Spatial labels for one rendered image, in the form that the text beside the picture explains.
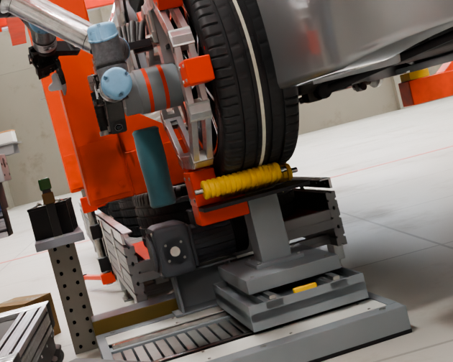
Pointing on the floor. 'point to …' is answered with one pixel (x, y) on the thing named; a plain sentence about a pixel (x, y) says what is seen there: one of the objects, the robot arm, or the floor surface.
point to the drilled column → (73, 296)
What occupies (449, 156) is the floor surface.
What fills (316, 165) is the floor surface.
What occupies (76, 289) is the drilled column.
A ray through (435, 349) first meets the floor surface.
